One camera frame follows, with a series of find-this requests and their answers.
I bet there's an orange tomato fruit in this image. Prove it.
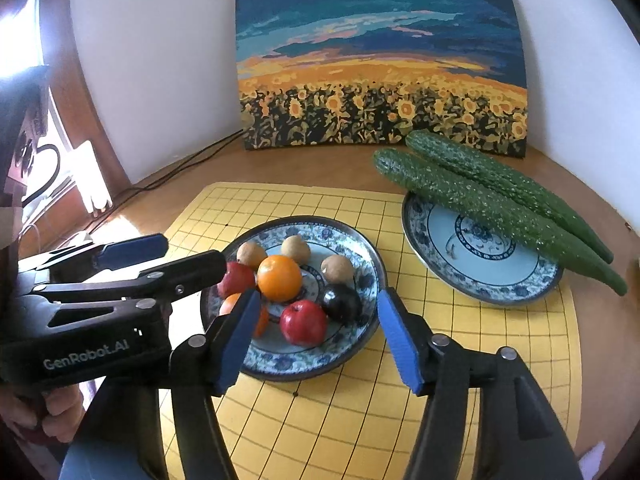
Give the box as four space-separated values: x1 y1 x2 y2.
218 292 269 339

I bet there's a wrinkled red fruit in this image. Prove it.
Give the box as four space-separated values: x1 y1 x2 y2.
217 261 255 299

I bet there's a bright orange fruit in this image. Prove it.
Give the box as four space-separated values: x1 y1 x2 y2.
257 255 303 302

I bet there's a small brown kiwi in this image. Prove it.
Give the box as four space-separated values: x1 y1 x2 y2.
281 235 311 266

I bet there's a large red apple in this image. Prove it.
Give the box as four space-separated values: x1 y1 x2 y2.
280 300 329 347

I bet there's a large brown kiwi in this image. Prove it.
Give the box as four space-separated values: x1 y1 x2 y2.
321 255 355 285

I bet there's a dark black plum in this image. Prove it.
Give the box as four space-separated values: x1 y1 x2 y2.
320 284 362 324

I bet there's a person's left hand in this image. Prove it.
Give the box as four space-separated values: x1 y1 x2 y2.
1 385 85 443

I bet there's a white power adapter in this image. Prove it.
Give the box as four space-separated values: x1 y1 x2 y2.
60 230 92 248

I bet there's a fluffy lavender towel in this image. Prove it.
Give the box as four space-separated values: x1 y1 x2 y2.
578 441 606 480

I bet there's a yellow go board mat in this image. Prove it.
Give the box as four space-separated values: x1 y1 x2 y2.
166 182 582 479

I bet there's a small blue white plate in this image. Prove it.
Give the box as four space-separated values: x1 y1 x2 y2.
401 192 563 306

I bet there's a large blue white plate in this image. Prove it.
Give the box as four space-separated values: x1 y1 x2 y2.
222 216 387 382

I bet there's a front green cucumber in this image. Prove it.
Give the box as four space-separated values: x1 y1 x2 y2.
373 148 628 296

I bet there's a green cucumber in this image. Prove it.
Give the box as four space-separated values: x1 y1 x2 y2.
406 131 614 263
373 148 628 296

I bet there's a sunflower field painting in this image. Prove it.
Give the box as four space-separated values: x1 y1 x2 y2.
235 0 528 158

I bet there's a rear green cucumber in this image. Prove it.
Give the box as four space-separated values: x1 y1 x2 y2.
406 131 614 263

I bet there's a black cable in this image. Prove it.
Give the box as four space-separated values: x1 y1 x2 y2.
86 128 246 231

